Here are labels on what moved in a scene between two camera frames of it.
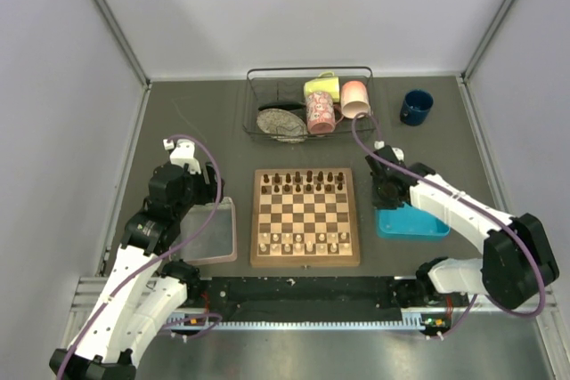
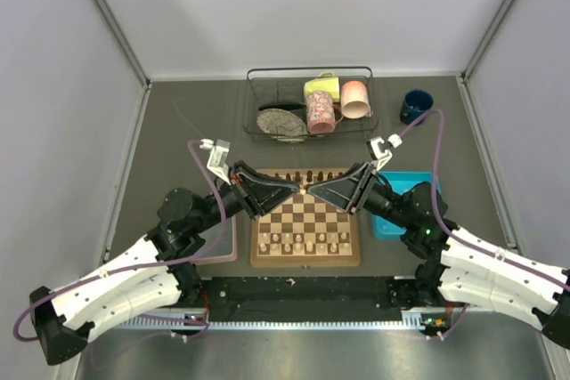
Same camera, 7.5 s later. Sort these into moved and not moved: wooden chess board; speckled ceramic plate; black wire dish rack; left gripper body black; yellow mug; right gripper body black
Moved: left gripper body black; right gripper body black
Not moved: speckled ceramic plate; black wire dish rack; wooden chess board; yellow mug
